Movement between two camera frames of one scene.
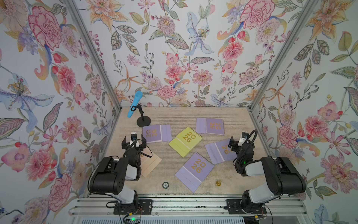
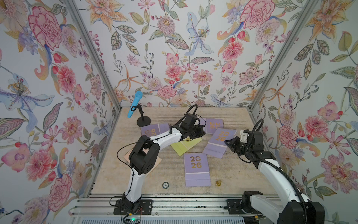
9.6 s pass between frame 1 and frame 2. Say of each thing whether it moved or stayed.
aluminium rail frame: stayed
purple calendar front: moved
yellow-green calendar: stayed
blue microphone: stayed
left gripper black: moved
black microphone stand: stayed
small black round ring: stayed
